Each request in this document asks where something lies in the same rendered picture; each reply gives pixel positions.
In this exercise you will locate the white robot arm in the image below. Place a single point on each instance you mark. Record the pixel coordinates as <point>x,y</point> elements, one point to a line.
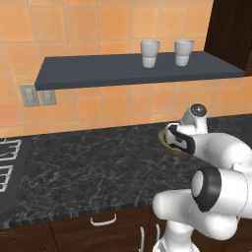
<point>226,193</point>

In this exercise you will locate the pale grey cup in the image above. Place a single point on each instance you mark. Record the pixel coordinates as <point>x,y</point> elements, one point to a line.
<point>183,50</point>
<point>149,52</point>

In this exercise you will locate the dark wood drawer front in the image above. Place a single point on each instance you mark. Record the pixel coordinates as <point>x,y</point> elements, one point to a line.
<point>75,234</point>

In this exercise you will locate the black hob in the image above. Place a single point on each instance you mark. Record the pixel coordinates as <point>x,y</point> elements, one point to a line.
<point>7,178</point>

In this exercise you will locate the dark wood cupboard front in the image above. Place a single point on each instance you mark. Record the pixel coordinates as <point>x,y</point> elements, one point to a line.
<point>24,238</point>

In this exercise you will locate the dark wood cupboard door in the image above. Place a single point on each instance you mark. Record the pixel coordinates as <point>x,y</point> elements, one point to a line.
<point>241,241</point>

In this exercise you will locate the dark grey wall shelf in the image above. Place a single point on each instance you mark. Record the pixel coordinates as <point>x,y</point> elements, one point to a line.
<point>108,70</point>

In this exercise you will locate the grey wall socket plate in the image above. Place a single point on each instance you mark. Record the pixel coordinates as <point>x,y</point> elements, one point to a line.
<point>29,95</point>
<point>48,97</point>

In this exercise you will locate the dark wood wall cabinet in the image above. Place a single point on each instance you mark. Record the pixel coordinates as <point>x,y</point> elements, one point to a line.
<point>229,29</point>

